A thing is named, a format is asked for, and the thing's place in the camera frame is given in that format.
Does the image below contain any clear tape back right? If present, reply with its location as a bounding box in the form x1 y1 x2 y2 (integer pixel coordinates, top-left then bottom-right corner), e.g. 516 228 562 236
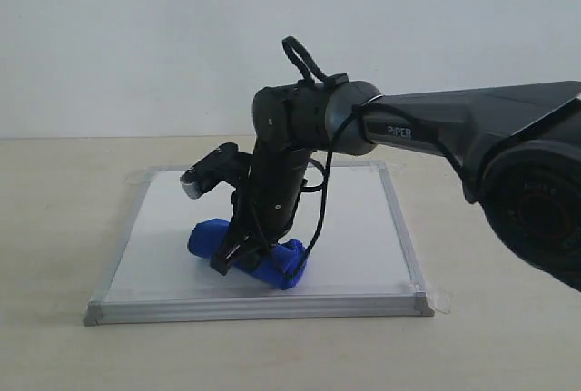
350 160 405 176

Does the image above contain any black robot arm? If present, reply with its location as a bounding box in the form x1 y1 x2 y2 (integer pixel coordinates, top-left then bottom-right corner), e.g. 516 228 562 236
211 76 580 289

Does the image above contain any clear tape front right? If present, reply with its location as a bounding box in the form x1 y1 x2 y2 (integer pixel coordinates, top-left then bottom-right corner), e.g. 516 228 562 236
395 282 452 317

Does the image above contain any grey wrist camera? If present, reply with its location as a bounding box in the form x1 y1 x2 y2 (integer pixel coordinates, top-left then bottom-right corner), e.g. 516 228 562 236
180 142 243 200

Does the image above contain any black camera cable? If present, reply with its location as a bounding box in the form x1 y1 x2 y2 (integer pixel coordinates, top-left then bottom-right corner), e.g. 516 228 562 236
235 35 455 279

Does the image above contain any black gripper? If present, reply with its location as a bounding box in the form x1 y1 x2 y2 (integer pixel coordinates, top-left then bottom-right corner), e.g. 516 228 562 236
210 141 309 276

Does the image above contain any blue microfibre cloth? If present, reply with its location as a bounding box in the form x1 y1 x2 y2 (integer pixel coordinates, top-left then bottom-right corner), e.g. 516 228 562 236
187 219 306 290

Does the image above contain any clear tape back left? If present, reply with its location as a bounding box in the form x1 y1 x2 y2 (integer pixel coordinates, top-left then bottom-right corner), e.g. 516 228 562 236
123 169 156 186

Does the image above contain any white board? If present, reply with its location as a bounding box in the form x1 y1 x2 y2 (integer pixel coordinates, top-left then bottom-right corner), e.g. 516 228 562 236
84 161 426 326

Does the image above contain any clear tape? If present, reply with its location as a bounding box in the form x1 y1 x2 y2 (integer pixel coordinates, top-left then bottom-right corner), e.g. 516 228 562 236
123 169 156 186
395 282 452 317
350 160 405 176

